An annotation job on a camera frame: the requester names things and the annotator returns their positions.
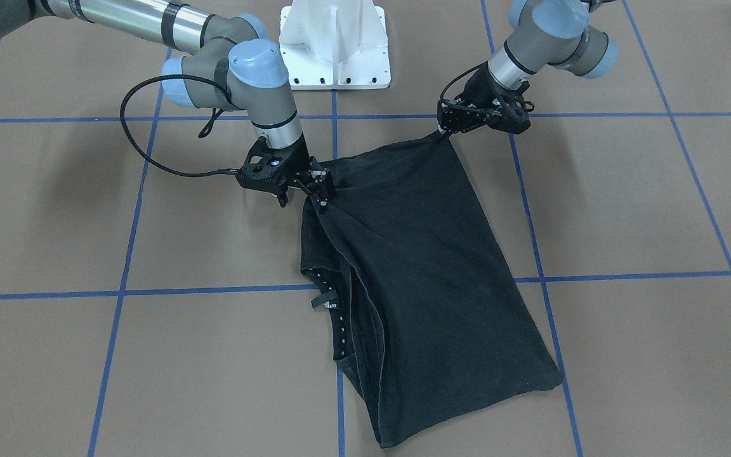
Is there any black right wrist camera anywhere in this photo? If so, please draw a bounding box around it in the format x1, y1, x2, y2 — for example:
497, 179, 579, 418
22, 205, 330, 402
236, 136, 297, 208

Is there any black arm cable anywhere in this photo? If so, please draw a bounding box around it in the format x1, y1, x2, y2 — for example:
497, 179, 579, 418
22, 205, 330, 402
120, 74, 242, 178

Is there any black t-shirt with logo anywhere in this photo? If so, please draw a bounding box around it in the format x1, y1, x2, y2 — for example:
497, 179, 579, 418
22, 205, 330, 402
301, 132, 565, 448

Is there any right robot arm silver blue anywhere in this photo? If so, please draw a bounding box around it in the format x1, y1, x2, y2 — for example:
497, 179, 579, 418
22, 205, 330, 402
0, 1, 334, 208

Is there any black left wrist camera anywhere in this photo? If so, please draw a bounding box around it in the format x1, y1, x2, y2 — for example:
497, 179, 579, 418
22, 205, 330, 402
487, 80, 534, 134

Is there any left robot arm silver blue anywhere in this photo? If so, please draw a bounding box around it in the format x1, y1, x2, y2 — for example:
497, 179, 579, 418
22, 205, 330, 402
437, 1, 619, 135

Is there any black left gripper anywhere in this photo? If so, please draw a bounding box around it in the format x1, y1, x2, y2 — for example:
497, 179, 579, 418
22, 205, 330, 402
436, 63, 511, 135

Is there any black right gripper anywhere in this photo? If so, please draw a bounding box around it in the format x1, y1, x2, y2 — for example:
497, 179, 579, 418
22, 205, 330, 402
258, 136, 334, 209

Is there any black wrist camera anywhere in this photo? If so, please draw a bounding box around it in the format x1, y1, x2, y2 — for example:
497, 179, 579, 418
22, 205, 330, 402
236, 136, 297, 208
487, 80, 534, 134

